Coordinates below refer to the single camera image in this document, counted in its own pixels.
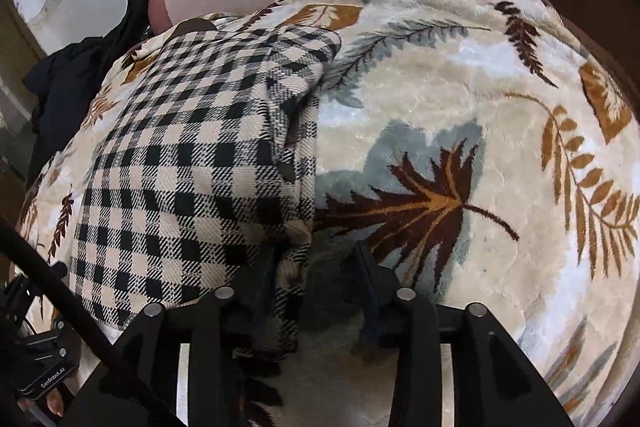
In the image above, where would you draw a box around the dark navy clothes pile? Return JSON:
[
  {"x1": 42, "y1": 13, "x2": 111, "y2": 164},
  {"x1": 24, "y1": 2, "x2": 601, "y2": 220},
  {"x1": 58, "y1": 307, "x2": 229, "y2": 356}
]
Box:
[{"x1": 22, "y1": 0, "x2": 166, "y2": 188}]

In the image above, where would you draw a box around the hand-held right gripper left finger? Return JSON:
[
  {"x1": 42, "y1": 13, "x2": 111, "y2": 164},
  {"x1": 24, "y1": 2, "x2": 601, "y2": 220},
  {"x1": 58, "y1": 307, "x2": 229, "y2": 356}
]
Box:
[{"x1": 62, "y1": 254, "x2": 278, "y2": 427}]

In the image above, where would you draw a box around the leaf print fleece blanket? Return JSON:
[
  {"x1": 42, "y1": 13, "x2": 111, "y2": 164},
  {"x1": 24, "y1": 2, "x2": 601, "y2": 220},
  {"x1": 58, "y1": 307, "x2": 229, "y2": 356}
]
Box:
[{"x1": 15, "y1": 0, "x2": 640, "y2": 427}]

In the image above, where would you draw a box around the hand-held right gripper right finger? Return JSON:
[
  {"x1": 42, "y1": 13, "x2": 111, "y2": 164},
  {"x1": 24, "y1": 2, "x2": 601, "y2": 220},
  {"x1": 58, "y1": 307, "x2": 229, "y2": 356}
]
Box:
[{"x1": 350, "y1": 239, "x2": 576, "y2": 427}]

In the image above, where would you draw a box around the person's left hand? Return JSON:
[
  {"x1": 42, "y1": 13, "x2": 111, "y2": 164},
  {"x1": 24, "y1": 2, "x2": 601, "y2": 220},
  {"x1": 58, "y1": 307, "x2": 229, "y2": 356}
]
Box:
[{"x1": 17, "y1": 392, "x2": 66, "y2": 423}]

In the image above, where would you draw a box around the black and beige checked coat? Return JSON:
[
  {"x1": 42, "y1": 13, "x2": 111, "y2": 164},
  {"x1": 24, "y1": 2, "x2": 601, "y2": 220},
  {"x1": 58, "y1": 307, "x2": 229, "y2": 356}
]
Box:
[{"x1": 67, "y1": 24, "x2": 343, "y2": 358}]

